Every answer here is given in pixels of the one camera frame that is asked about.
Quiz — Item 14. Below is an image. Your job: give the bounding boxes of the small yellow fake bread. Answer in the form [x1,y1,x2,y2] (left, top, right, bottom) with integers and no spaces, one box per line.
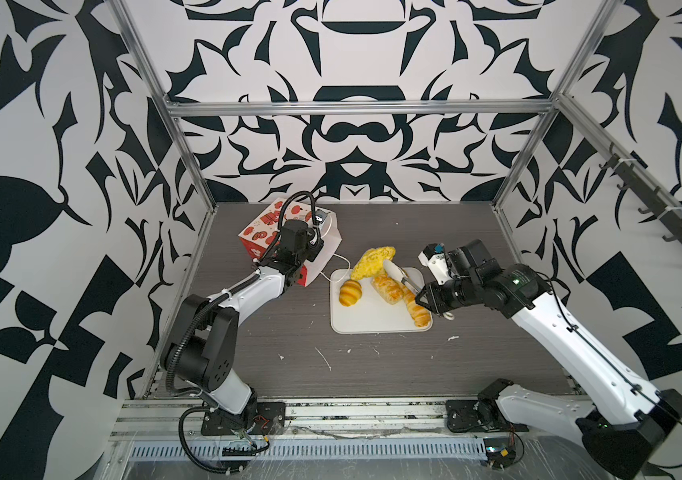
[338,280,362,307]

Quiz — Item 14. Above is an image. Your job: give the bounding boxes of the white plastic tray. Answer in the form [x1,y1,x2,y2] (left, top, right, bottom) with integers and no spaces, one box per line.
[330,269,433,334]

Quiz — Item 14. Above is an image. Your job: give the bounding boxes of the wall hook rack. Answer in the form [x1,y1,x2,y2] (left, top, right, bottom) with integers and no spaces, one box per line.
[600,142,682,246]

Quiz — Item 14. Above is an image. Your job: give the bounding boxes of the aluminium frame rail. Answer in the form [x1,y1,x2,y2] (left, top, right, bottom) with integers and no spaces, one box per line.
[112,395,618,439]

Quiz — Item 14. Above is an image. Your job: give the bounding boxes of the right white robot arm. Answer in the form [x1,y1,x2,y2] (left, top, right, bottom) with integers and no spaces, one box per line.
[416,240,682,479]

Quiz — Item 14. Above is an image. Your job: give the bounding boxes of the short twisted fake bread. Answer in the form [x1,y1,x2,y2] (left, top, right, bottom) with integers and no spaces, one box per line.
[371,273,404,305]

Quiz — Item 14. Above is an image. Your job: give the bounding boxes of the steel tongs white tips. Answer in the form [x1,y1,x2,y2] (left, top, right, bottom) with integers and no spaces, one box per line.
[383,260,423,301]

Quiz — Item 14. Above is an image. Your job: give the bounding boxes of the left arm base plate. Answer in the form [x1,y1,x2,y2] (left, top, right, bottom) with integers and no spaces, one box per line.
[201,401,286,436]

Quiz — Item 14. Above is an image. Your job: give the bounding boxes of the long striped fake bread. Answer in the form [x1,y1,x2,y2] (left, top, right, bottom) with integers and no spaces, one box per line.
[402,286,431,328]

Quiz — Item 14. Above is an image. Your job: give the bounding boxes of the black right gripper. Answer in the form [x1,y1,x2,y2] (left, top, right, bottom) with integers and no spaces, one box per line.
[411,275,482,313]

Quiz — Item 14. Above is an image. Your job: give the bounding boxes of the white red paper bag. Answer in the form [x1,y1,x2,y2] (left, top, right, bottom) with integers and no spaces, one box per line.
[238,197,342,287]

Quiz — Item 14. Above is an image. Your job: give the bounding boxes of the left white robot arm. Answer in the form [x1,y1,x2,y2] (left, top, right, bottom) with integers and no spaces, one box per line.
[161,214,323,415]

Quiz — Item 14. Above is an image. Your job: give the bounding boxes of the small electronics board with wires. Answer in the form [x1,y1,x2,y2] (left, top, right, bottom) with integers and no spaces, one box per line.
[483,432,525,470]

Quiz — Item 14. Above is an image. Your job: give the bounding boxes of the black corrugated cable conduit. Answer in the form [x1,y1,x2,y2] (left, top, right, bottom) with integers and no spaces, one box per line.
[163,290,234,394]

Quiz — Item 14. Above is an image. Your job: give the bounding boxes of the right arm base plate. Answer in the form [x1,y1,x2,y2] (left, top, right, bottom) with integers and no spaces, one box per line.
[445,399,529,433]

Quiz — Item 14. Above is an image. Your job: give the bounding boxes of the yellow fake croissant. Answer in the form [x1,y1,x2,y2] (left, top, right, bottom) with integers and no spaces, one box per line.
[350,246,396,281]

